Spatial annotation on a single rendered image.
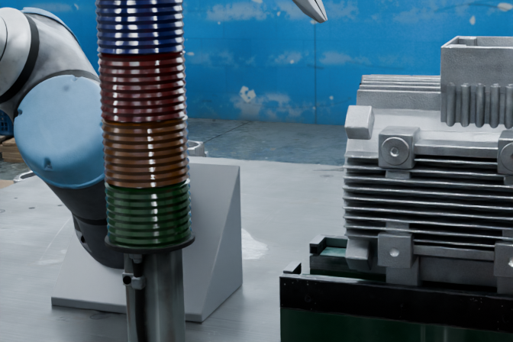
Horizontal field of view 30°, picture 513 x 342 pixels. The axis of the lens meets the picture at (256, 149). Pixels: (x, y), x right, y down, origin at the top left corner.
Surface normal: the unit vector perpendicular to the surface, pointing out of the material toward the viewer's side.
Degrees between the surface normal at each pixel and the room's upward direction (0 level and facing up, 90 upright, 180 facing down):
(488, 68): 90
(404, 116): 36
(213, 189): 47
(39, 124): 52
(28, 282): 0
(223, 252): 90
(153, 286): 90
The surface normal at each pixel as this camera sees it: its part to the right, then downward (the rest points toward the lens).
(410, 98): -0.33, 0.17
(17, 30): 0.18, -0.48
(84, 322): -0.02, -0.98
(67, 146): -0.19, -0.43
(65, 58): 0.37, -0.75
